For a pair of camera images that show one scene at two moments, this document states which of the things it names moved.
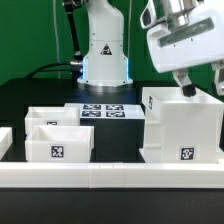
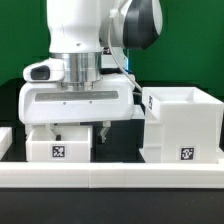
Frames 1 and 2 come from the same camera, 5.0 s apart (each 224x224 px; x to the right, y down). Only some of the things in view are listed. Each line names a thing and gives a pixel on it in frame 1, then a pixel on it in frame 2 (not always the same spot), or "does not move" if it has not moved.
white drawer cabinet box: x=181 y=130 does not move
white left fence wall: x=6 y=140 does not move
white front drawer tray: x=60 y=144 does not move
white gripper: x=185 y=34 → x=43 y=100
